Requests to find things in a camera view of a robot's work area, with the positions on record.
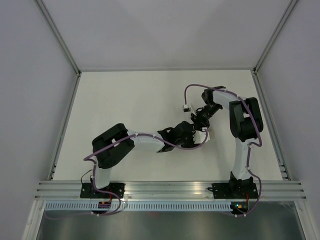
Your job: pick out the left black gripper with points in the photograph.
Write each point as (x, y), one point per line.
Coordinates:
(191, 144)

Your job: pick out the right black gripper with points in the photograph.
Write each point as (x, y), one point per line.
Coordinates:
(200, 122)

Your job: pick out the beige cloth napkin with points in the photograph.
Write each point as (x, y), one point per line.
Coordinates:
(210, 135)

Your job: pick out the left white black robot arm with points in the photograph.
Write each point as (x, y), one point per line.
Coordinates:
(114, 145)

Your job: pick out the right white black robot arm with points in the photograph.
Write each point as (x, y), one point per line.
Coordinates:
(246, 124)

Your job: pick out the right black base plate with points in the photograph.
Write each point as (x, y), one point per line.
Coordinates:
(225, 191)

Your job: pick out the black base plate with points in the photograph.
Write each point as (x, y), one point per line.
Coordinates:
(225, 191)
(113, 190)

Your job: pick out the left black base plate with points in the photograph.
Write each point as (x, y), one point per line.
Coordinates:
(113, 190)

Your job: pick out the white slotted cable duct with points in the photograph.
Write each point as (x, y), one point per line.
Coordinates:
(154, 206)

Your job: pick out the aluminium front rail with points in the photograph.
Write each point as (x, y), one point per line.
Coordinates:
(169, 191)

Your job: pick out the left aluminium frame post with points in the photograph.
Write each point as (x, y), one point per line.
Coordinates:
(40, 4)

